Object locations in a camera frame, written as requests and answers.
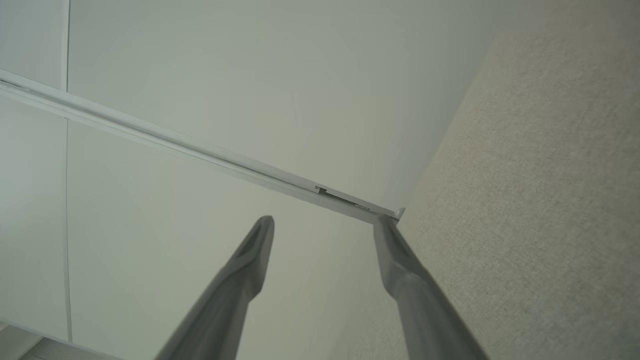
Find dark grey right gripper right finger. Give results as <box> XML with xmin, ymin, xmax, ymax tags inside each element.
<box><xmin>373</xmin><ymin>215</ymin><xmax>489</xmax><ymax>360</ymax></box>

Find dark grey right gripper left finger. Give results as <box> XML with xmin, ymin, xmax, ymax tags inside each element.
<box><xmin>155</xmin><ymin>215</ymin><xmax>276</xmax><ymax>360</ymax></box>

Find thin grey partition post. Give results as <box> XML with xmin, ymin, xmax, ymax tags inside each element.
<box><xmin>0</xmin><ymin>69</ymin><xmax>406</xmax><ymax>225</ymax></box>

